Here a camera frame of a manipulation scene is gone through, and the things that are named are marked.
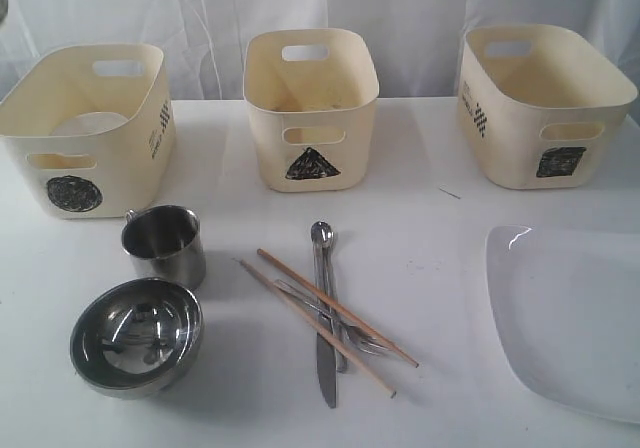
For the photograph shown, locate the small steel spoon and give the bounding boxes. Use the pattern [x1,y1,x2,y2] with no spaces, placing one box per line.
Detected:
[310,221,344,341]

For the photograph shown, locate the steel fork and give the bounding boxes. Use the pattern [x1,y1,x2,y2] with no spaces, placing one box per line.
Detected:
[275,279,390,356]

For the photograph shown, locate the cream bin with circle mark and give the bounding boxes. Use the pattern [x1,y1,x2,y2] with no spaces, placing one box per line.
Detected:
[1,43,176,219]

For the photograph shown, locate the white square plate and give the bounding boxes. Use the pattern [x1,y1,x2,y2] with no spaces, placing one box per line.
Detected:
[485,225,639,424]

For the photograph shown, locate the white ceramic bowl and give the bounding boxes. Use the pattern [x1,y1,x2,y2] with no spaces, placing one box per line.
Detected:
[51,112,128,136]

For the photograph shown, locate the cream bin with square mark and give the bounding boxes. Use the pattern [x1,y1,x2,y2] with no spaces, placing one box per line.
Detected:
[457,24,638,190]

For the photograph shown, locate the white backdrop curtain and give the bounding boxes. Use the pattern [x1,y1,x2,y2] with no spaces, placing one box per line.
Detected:
[1,0,639,99]

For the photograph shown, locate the steel table knife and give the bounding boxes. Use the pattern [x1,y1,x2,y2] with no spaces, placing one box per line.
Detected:
[313,247,337,409]

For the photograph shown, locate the wooden chopstick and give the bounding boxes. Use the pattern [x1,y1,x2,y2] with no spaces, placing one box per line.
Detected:
[257,248,419,368]
[239,260,397,399]

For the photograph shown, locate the cream bin with triangle mark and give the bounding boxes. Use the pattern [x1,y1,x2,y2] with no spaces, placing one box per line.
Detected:
[243,28,379,193]

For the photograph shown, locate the stainless steel bowl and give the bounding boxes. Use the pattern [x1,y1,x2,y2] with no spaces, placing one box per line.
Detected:
[69,277,205,400]

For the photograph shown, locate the steel mug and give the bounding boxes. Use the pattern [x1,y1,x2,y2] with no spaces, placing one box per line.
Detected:
[121,205,206,290]

